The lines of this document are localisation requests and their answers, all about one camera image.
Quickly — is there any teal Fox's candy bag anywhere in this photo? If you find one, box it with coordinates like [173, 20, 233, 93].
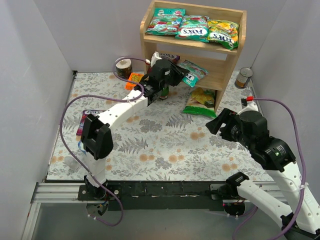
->
[145, 8, 186, 36]
[175, 15, 209, 43]

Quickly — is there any yellow green Fox's candy bag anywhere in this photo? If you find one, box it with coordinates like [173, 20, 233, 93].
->
[206, 19, 239, 50]

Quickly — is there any purple Fox's candy bag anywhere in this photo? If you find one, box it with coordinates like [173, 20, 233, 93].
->
[75, 109, 106, 136]
[159, 53, 180, 64]

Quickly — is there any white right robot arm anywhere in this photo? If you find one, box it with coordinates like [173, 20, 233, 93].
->
[206, 108, 320, 240]

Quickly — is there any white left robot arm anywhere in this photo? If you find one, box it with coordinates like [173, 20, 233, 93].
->
[81, 59, 190, 192]

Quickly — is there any orange candy box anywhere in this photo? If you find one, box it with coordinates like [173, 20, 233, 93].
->
[124, 72, 144, 91]

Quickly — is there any wooden two-tier shelf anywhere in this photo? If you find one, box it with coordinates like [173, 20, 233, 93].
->
[139, 0, 247, 110]

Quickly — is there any green glass bottle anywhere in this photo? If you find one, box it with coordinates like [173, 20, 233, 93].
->
[159, 86, 169, 100]

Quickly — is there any green cassava chips bag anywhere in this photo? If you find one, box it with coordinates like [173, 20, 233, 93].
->
[182, 87, 217, 119]

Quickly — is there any dark tape roll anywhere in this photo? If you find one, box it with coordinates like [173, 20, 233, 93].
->
[115, 58, 133, 80]

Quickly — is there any metal tin can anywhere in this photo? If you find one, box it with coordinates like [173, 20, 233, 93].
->
[234, 67, 254, 89]

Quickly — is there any small clear plastic cup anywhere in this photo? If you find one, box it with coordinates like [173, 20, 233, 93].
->
[63, 156, 81, 172]

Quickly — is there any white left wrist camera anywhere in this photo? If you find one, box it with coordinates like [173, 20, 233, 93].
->
[149, 51, 162, 68]

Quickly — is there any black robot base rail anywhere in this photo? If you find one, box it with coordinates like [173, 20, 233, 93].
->
[77, 180, 251, 217]

